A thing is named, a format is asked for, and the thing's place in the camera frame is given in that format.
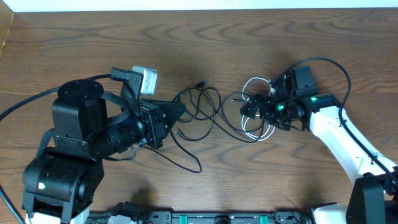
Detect black USB cable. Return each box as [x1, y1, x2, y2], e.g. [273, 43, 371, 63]
[136, 91, 268, 174]
[172, 80, 222, 142]

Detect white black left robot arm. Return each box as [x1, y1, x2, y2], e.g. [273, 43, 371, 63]
[22, 80, 185, 223]

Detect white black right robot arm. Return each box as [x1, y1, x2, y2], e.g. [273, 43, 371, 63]
[241, 95, 397, 223]

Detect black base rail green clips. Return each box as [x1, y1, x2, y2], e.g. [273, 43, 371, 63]
[86, 210, 313, 224]

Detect white USB cable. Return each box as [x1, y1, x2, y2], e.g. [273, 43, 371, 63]
[241, 77, 277, 142]

